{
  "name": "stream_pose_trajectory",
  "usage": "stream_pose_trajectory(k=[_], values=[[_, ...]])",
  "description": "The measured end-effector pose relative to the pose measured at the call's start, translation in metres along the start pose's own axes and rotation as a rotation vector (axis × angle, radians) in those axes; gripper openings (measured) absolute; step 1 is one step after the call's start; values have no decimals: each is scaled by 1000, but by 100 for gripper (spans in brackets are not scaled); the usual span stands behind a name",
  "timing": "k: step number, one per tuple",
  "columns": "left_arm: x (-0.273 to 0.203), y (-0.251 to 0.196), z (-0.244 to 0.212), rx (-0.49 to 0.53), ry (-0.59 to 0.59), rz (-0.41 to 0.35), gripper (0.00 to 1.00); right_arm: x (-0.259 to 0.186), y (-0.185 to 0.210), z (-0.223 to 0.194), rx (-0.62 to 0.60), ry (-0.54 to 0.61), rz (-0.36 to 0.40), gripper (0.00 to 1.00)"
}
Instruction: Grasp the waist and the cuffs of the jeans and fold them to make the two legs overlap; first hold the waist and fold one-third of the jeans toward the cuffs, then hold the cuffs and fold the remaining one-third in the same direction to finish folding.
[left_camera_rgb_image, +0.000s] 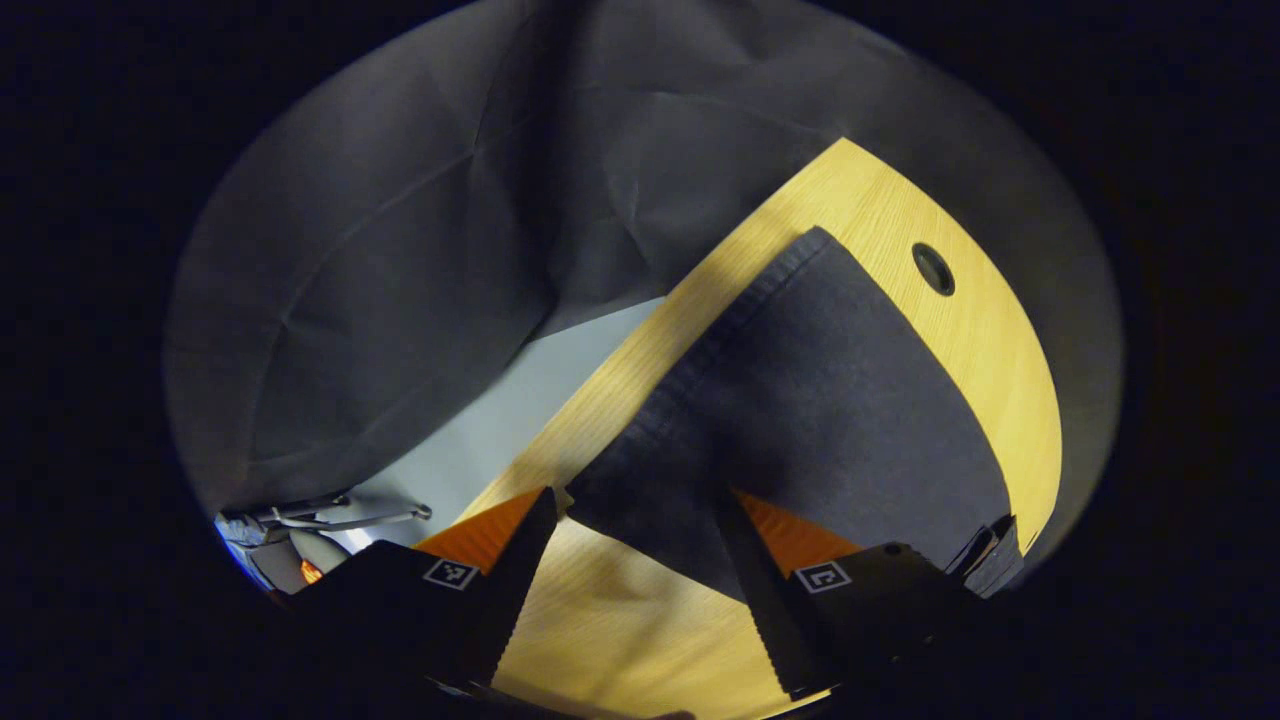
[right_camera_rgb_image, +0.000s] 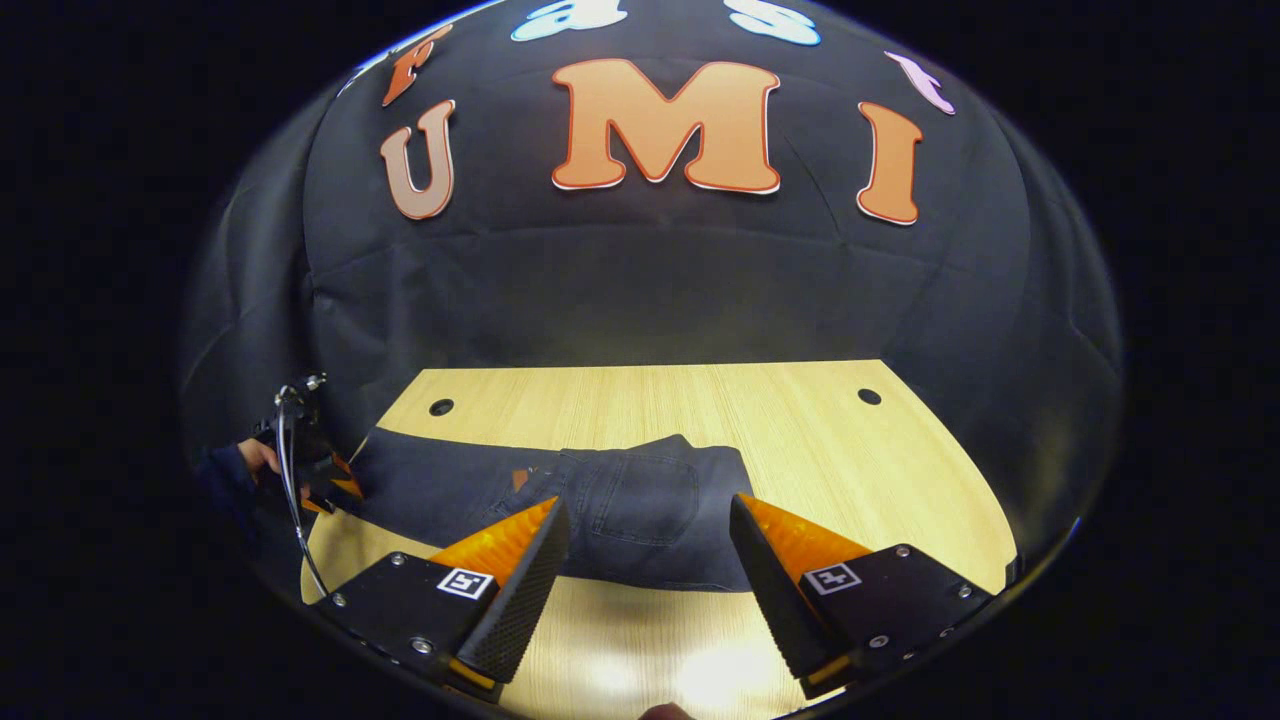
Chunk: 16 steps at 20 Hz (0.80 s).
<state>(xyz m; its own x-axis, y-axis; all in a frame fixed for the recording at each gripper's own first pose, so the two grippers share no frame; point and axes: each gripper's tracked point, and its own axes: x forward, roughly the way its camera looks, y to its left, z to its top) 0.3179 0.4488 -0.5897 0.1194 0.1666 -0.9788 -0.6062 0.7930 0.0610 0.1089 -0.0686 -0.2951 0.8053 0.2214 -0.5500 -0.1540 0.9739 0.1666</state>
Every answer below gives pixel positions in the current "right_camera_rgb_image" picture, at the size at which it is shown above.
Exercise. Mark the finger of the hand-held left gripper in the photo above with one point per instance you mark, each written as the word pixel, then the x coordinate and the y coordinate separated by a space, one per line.
pixel 346 485
pixel 315 505

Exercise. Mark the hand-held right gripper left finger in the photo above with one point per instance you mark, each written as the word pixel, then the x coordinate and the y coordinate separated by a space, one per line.
pixel 525 600

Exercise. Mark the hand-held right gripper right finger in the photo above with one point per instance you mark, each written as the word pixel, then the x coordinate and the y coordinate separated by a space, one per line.
pixel 770 600

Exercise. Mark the dark grey jeans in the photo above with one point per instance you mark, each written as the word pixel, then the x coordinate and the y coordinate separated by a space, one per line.
pixel 650 510

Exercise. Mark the black backdrop cloth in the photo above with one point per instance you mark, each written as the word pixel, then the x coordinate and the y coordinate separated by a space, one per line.
pixel 650 280

